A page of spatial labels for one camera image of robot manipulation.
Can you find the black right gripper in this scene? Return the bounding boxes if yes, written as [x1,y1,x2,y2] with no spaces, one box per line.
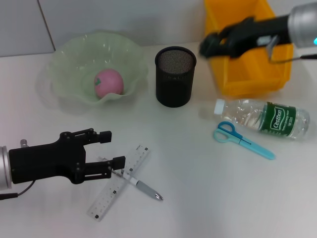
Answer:
[199,14,293,59]

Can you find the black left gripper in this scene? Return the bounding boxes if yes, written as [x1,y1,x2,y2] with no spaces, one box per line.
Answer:
[8,128,126,185]

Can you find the pink toy peach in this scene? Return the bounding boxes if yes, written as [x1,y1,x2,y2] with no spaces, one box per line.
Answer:
[94,68,124,98]

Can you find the clear green-label water bottle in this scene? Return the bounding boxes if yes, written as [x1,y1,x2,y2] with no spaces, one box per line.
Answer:
[213,98,311,141]

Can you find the transparent plastic ruler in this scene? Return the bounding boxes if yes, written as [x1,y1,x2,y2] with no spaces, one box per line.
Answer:
[86,144,152,222]

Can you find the grey grip ballpoint pen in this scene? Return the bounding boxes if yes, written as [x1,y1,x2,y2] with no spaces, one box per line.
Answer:
[99,156,164,202]

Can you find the black mesh pen holder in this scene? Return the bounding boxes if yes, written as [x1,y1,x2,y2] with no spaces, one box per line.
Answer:
[155,46,197,108]

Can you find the translucent green fruit plate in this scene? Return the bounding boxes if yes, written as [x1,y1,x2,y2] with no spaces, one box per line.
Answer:
[37,31,150,109]

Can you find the blue scissors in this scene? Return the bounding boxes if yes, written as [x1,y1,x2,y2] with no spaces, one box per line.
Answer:
[213,121,276,161]

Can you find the yellow plastic bin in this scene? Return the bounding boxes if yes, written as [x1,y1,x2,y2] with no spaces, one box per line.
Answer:
[203,0,295,97]

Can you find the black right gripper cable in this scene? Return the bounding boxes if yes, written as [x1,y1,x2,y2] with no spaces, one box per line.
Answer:
[265,34,317,65]

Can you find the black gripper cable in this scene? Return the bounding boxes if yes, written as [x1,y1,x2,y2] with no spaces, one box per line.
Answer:
[0,180,36,201]
[265,34,317,65]

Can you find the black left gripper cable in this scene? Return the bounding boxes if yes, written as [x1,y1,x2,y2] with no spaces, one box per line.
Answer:
[0,180,36,201]

